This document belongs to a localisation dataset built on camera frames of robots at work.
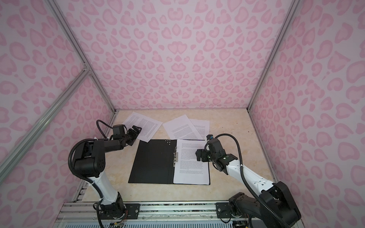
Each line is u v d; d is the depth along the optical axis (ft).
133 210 2.42
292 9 2.30
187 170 2.89
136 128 3.04
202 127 3.60
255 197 1.30
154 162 3.10
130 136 2.94
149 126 3.63
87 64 2.98
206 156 2.47
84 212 2.47
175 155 3.04
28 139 1.87
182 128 3.53
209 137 2.52
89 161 1.67
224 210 2.41
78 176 1.60
